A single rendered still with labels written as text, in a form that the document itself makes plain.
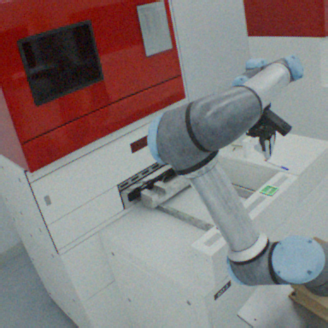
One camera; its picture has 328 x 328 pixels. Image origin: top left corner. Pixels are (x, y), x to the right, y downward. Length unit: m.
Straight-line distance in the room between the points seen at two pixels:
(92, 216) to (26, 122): 0.53
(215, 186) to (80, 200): 0.80
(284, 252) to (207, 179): 0.27
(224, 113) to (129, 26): 0.86
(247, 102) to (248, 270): 0.44
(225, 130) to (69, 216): 0.94
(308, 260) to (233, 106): 0.40
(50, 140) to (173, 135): 0.67
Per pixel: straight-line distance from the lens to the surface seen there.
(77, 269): 1.65
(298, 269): 0.90
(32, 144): 1.32
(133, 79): 1.52
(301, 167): 1.56
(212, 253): 1.16
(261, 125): 1.27
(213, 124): 0.72
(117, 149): 1.57
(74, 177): 1.48
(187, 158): 0.79
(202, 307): 1.27
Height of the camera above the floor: 1.72
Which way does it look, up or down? 26 degrees down
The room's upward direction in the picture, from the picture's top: 12 degrees counter-clockwise
